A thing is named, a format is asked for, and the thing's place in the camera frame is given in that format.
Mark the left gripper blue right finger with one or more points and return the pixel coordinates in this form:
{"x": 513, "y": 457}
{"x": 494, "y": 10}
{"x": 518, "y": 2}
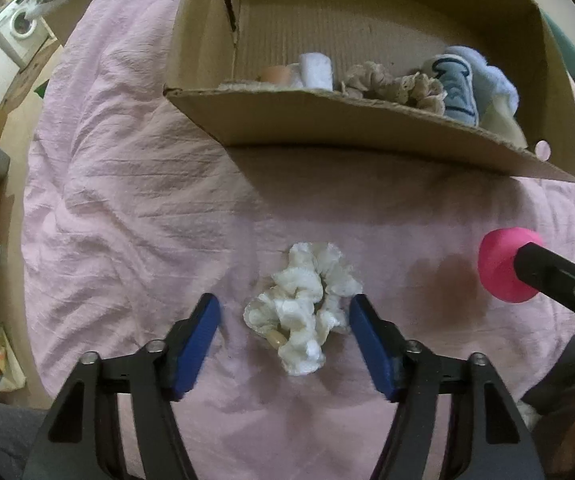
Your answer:
{"x": 381, "y": 347}

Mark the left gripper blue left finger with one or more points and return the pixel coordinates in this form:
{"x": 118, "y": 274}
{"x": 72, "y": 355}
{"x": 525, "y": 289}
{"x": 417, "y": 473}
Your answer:
{"x": 188, "y": 342}

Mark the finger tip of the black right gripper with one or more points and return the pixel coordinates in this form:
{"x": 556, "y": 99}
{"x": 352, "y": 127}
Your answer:
{"x": 547, "y": 272}

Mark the white frilly scrunchie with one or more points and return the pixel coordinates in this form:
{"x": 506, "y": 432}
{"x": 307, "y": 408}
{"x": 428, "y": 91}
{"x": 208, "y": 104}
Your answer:
{"x": 306, "y": 302}

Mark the pink rubber duck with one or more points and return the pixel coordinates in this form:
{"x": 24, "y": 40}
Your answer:
{"x": 495, "y": 263}

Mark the translucent beige silicone cup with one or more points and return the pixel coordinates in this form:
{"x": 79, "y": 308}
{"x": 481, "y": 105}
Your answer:
{"x": 499, "y": 120}

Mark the white foam cup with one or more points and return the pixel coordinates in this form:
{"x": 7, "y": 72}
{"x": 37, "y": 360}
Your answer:
{"x": 313, "y": 70}

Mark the beige lace scrunchie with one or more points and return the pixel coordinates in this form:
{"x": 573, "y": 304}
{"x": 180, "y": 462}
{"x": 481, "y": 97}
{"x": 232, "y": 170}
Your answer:
{"x": 370, "y": 80}

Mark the brown cardboard box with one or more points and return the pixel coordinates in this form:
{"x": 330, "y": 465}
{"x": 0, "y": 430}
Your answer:
{"x": 220, "y": 47}

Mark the white washing machine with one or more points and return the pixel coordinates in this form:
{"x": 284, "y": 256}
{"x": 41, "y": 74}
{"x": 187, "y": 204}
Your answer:
{"x": 21, "y": 37}

